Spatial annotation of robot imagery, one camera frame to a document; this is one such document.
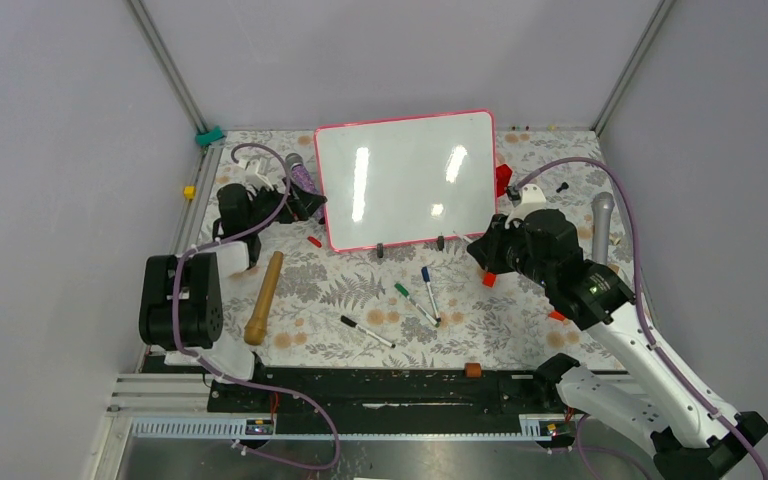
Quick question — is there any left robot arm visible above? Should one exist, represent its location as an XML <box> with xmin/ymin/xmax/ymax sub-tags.
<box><xmin>138</xmin><ymin>182</ymin><xmax>327</xmax><ymax>411</ymax></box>

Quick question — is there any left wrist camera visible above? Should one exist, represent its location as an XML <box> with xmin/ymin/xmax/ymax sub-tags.
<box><xmin>244</xmin><ymin>160</ymin><xmax>274</xmax><ymax>190</ymax></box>

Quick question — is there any pink framed whiteboard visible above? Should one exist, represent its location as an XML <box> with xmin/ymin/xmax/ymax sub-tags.
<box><xmin>313</xmin><ymin>110</ymin><xmax>498</xmax><ymax>252</ymax></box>

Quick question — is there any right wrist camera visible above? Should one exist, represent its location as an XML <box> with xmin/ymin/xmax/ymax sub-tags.
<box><xmin>506</xmin><ymin>184</ymin><xmax>547</xmax><ymax>226</ymax></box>

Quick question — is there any brown small cube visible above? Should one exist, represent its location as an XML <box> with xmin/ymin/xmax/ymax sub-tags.
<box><xmin>464</xmin><ymin>362</ymin><xmax>483</xmax><ymax>378</ymax></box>

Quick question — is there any purple glitter microphone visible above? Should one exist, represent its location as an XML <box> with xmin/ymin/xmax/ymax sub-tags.
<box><xmin>285</xmin><ymin>153</ymin><xmax>322</xmax><ymax>195</ymax></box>

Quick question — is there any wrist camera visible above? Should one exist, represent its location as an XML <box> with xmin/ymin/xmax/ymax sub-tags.
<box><xmin>244</xmin><ymin>160</ymin><xmax>274</xmax><ymax>190</ymax></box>
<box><xmin>506</xmin><ymin>184</ymin><xmax>547</xmax><ymax>226</ymax></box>

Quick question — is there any red rectangular block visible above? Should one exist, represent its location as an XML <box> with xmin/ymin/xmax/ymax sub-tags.
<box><xmin>495</xmin><ymin>164</ymin><xmax>513</xmax><ymax>198</ymax></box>

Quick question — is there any blue capped marker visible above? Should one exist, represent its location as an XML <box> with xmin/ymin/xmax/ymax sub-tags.
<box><xmin>421</xmin><ymin>266</ymin><xmax>441</xmax><ymax>322</ymax></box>

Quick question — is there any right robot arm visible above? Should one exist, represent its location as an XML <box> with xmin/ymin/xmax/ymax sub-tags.
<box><xmin>467</xmin><ymin>209</ymin><xmax>768</xmax><ymax>479</ymax></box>

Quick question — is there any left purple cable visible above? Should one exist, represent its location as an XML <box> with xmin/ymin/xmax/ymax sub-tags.
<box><xmin>170</xmin><ymin>142</ymin><xmax>343</xmax><ymax>472</ymax></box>

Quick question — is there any wooden rolling pin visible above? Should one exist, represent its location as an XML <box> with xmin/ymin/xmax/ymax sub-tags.
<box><xmin>244</xmin><ymin>251</ymin><xmax>284</xmax><ymax>346</ymax></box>

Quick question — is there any teal corner clamp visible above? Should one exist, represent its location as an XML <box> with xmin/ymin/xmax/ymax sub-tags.
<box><xmin>195</xmin><ymin>126</ymin><xmax>225</xmax><ymax>148</ymax></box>

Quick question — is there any silver microphone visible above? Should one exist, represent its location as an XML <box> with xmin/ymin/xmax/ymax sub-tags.
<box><xmin>591</xmin><ymin>192</ymin><xmax>615</xmax><ymax>265</ymax></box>

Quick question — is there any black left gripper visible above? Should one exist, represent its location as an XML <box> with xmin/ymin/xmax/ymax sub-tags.
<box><xmin>246</xmin><ymin>176</ymin><xmax>324</xmax><ymax>233</ymax></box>

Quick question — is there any black capped marker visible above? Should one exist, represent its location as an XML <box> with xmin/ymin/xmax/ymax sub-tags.
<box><xmin>340</xmin><ymin>315</ymin><xmax>396</xmax><ymax>349</ymax></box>

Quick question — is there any small orange red block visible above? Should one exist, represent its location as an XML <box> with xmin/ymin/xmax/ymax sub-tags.
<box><xmin>482</xmin><ymin>272</ymin><xmax>496</xmax><ymax>288</ymax></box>

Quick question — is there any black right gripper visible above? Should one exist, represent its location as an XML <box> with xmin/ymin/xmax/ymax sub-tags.
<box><xmin>467</xmin><ymin>212</ymin><xmax>555</xmax><ymax>287</ymax></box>

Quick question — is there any green capped marker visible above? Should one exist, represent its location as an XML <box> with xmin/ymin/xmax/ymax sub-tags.
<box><xmin>394</xmin><ymin>282</ymin><xmax>440</xmax><ymax>328</ymax></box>

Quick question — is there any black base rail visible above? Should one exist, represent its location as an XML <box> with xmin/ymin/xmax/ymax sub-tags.
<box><xmin>207</xmin><ymin>366</ymin><xmax>568</xmax><ymax>436</ymax></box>

